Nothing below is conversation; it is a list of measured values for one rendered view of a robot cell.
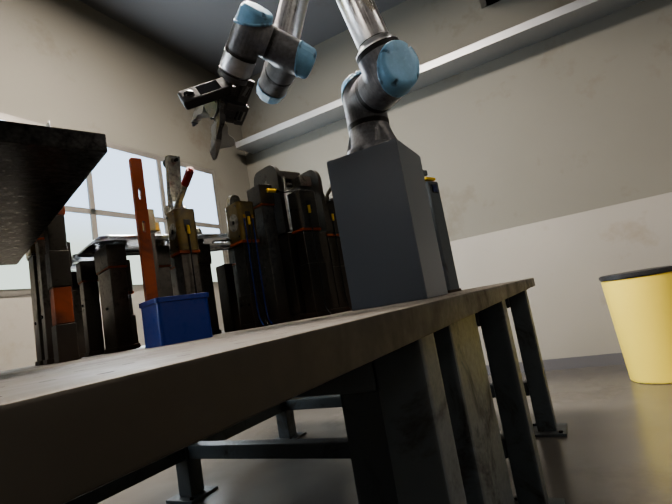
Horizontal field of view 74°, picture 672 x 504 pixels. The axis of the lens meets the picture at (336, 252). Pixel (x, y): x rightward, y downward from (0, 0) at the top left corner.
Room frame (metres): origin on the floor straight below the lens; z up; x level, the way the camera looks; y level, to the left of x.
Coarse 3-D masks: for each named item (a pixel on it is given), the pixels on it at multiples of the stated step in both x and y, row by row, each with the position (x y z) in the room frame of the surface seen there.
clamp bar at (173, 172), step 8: (168, 160) 1.20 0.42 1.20; (176, 160) 1.20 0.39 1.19; (168, 168) 1.20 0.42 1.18; (176, 168) 1.22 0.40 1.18; (168, 176) 1.21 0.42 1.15; (176, 176) 1.22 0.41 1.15; (168, 184) 1.21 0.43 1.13; (176, 184) 1.22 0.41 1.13; (168, 192) 1.21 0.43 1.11; (176, 192) 1.22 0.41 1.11; (168, 200) 1.22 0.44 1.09
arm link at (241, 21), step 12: (240, 12) 0.88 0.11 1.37; (252, 12) 0.87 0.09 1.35; (264, 12) 0.89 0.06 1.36; (240, 24) 0.89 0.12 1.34; (252, 24) 0.88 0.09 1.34; (264, 24) 0.89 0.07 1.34; (240, 36) 0.90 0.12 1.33; (252, 36) 0.90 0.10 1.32; (264, 36) 0.91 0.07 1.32; (228, 48) 0.93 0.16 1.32; (240, 48) 0.92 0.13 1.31; (252, 48) 0.92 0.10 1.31; (264, 48) 0.92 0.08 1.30; (252, 60) 0.95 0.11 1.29
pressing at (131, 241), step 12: (96, 240) 1.14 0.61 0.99; (108, 240) 1.14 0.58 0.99; (120, 240) 1.21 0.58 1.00; (132, 240) 1.23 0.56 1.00; (156, 240) 1.29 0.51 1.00; (168, 240) 1.32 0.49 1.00; (204, 240) 1.41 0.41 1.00; (216, 240) 1.44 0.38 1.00; (228, 240) 1.48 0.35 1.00; (84, 252) 1.28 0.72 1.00; (132, 252) 1.38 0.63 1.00
